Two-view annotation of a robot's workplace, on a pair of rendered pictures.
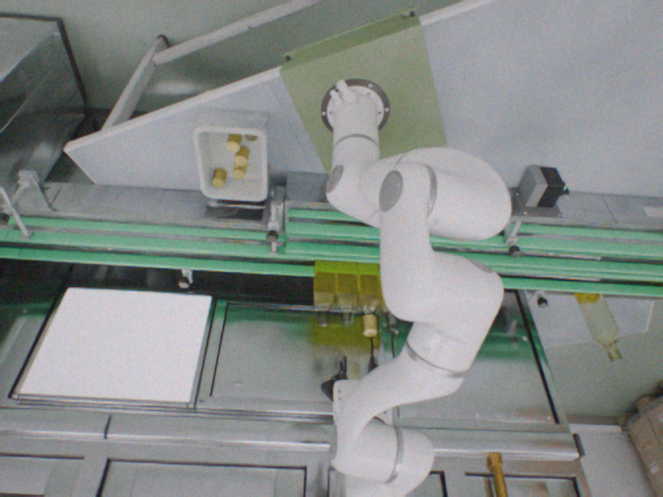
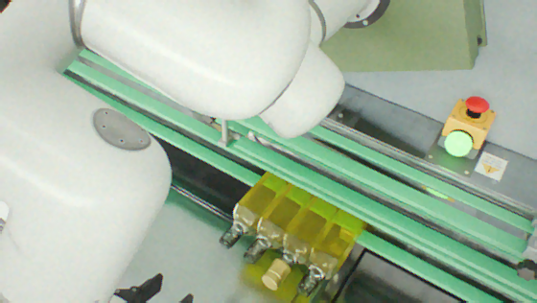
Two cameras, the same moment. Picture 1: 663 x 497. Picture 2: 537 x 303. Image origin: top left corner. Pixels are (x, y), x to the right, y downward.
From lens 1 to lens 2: 0.50 m
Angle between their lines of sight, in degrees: 24
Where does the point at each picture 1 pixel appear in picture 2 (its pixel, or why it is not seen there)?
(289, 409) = not seen: outside the picture
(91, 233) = (80, 59)
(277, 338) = (191, 244)
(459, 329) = (18, 225)
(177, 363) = not seen: hidden behind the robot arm
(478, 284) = (55, 148)
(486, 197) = (214, 24)
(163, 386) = not seen: hidden behind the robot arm
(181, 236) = (151, 91)
